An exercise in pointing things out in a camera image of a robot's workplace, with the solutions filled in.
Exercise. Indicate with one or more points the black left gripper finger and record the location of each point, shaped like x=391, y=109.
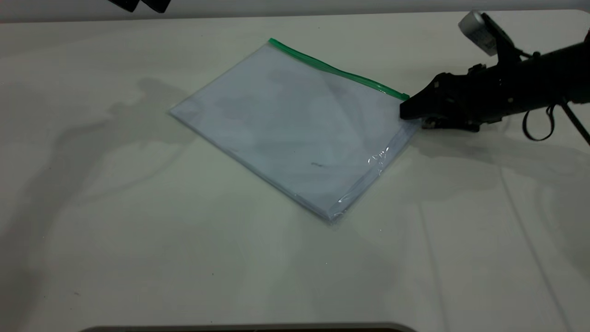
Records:
x=157, y=5
x=125, y=4

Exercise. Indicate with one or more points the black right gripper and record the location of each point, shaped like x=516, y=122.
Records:
x=474, y=94

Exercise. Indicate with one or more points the clear zip bag green zipper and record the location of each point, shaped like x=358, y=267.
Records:
x=286, y=124

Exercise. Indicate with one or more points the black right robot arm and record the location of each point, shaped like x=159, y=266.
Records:
x=553, y=74

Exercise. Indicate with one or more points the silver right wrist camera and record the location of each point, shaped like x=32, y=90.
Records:
x=477, y=30

